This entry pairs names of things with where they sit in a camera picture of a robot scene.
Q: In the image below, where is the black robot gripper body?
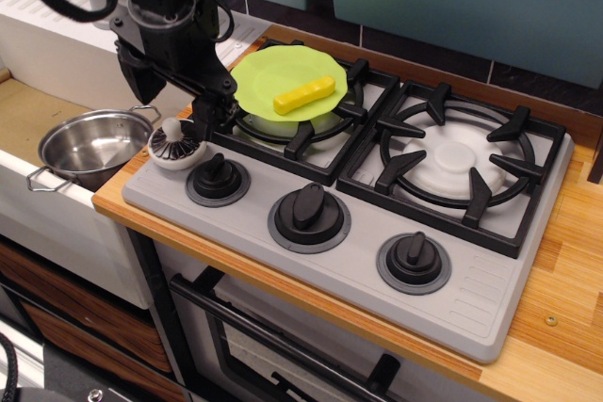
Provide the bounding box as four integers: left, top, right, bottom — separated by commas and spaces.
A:
110, 8, 236, 98

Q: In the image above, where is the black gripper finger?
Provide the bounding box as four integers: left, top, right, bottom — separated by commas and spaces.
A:
191, 93, 236, 141
117, 46, 167, 104

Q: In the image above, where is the white toy mushroom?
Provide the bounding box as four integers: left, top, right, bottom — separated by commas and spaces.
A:
148, 117, 206, 170

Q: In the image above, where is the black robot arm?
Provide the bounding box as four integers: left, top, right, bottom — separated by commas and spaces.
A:
110, 0, 238, 141

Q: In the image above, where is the lime green plate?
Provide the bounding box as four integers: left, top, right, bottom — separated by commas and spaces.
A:
231, 45, 348, 122

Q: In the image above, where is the stainless steel pot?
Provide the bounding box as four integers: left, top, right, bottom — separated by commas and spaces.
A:
26, 105, 162, 192

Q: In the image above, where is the white toy sink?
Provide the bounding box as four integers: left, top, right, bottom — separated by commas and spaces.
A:
0, 0, 273, 312

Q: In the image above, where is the black left stove knob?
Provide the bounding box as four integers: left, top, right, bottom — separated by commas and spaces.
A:
186, 153, 251, 208

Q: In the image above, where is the black stove knob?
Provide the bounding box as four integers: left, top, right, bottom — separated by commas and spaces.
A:
268, 183, 351, 254
376, 232, 452, 296
186, 153, 251, 208

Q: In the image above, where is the black left burner grate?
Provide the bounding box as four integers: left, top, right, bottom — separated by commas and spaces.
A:
211, 58, 400, 186

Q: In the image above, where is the black burner grate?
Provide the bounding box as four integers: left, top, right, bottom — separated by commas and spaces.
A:
211, 58, 400, 186
337, 82, 571, 258

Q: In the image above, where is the white left burner cap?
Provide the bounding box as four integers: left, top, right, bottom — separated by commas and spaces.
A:
236, 113, 350, 144

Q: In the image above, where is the white burner cap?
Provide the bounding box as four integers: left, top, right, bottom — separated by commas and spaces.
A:
391, 121, 507, 200
236, 113, 350, 144

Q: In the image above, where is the black middle stove knob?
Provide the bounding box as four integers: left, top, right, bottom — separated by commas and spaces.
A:
268, 183, 351, 254

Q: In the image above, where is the black right burner grate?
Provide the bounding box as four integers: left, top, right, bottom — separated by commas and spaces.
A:
337, 82, 571, 258

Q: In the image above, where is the white right burner cap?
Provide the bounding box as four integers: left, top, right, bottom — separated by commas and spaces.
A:
391, 121, 507, 200

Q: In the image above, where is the wooden drawer front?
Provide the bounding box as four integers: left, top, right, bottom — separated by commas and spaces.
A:
1, 237, 185, 401

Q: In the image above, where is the black right stove knob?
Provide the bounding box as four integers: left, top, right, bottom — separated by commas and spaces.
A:
376, 232, 452, 296

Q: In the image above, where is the grey toy stovetop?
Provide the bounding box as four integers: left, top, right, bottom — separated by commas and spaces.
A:
121, 39, 576, 365

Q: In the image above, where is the black oven door handle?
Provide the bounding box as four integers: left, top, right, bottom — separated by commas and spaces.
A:
169, 274, 392, 401

